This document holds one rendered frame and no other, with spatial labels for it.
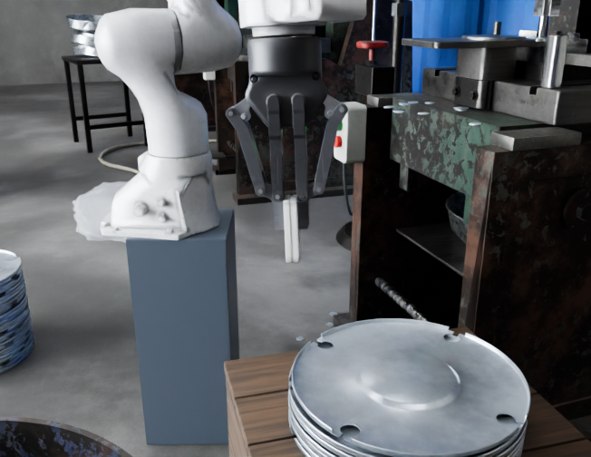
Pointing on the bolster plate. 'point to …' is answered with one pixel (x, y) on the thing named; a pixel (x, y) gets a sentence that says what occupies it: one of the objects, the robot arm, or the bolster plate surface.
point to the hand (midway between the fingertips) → (292, 228)
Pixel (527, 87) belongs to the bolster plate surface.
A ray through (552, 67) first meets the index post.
